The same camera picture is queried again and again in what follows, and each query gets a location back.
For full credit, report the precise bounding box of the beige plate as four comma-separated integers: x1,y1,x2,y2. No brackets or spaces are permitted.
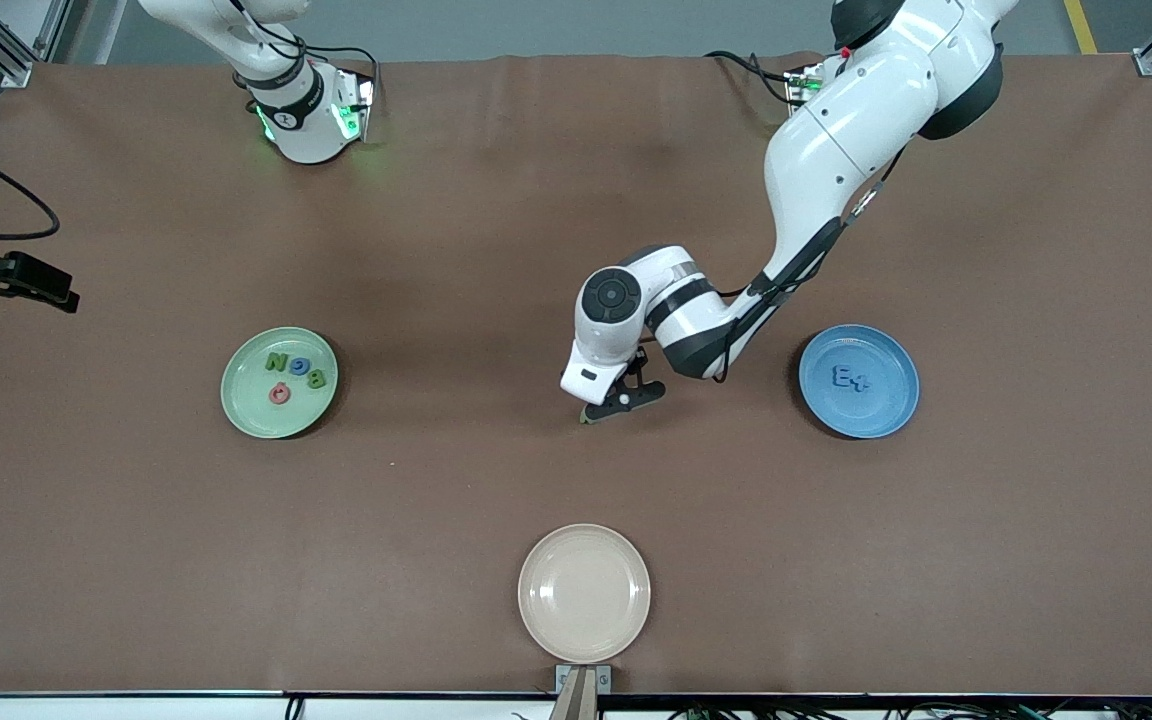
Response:
517,523,653,665

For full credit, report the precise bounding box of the blue plate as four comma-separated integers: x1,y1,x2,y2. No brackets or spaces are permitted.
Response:
798,323,921,440

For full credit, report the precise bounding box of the light green plate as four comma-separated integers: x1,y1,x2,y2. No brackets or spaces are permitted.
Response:
220,326,340,440

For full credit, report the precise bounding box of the grey metal bracket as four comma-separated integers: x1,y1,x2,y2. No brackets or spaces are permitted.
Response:
554,664,614,694

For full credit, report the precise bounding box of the black base cable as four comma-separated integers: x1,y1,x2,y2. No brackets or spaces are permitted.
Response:
704,50,799,106
236,0,382,91

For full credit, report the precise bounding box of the aluminium camera post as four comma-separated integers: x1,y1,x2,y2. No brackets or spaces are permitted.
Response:
548,668,600,720

